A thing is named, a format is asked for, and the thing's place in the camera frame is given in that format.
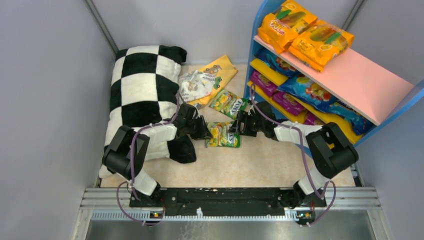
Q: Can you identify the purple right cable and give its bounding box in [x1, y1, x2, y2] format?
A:
[248, 84, 337, 228]

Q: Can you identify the blue candy bag right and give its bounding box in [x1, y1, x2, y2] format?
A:
[327, 99, 374, 135]

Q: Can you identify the black white checkered pillow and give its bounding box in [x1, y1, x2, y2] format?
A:
[104, 45, 187, 148]

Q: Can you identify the yellow white printed cloth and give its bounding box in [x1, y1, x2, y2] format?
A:
[178, 54, 238, 109]

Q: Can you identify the orange candy bag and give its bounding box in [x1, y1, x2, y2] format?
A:
[257, 0, 318, 54]

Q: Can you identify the blue candy bag middle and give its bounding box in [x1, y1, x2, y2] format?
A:
[277, 74, 337, 113]

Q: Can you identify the purple candy bag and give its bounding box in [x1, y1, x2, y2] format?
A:
[271, 91, 305, 116]
[250, 70, 278, 97]
[303, 112, 325, 126]

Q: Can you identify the blue candy bag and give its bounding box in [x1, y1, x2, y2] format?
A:
[327, 99, 374, 135]
[254, 48, 299, 78]
[277, 74, 337, 113]

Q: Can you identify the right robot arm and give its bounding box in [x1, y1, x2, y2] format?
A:
[229, 101, 359, 197]

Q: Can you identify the blue yellow pink shelf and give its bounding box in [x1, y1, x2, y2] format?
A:
[244, 0, 424, 160]

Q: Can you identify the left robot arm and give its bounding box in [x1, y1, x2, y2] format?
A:
[102, 103, 213, 203]

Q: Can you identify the green yellow candy bag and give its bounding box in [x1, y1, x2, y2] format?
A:
[209, 89, 248, 120]

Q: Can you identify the grey aluminium rail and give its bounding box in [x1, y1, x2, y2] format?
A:
[77, 187, 382, 222]

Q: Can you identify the blue candy bag upper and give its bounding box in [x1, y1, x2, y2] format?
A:
[254, 48, 299, 78]

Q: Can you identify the orange candy bag floor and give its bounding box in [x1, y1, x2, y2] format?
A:
[288, 19, 355, 72]

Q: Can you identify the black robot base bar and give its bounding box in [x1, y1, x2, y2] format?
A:
[129, 187, 327, 217]

